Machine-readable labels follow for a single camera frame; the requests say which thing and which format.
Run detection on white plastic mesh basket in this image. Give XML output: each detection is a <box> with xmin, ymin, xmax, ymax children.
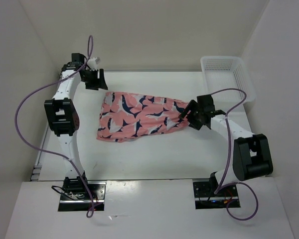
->
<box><xmin>200</xmin><ymin>56</ymin><xmax>256</xmax><ymax>102</ymax></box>

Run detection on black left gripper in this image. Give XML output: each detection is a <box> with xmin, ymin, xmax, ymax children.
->
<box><xmin>82</xmin><ymin>68</ymin><xmax>108</xmax><ymax>91</ymax></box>

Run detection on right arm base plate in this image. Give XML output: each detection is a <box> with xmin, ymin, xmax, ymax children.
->
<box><xmin>192</xmin><ymin>179</ymin><xmax>241</xmax><ymax>210</ymax></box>

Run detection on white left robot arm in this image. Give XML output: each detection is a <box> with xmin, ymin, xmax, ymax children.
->
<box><xmin>44</xmin><ymin>53</ymin><xmax>108</xmax><ymax>199</ymax></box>

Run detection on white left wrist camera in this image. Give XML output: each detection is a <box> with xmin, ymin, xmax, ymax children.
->
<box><xmin>87</xmin><ymin>57</ymin><xmax>100</xmax><ymax>70</ymax></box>

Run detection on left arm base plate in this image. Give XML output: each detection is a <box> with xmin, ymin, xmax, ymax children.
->
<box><xmin>53</xmin><ymin>181</ymin><xmax>107</xmax><ymax>212</ymax></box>

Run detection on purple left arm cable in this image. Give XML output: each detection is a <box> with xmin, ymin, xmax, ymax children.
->
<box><xmin>15</xmin><ymin>34</ymin><xmax>103</xmax><ymax>219</ymax></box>

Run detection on pink shark print shorts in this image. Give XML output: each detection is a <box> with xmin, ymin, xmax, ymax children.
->
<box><xmin>97</xmin><ymin>92</ymin><xmax>189</xmax><ymax>143</ymax></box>

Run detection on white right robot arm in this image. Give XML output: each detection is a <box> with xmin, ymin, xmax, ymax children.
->
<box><xmin>179</xmin><ymin>95</ymin><xmax>274</xmax><ymax>196</ymax></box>

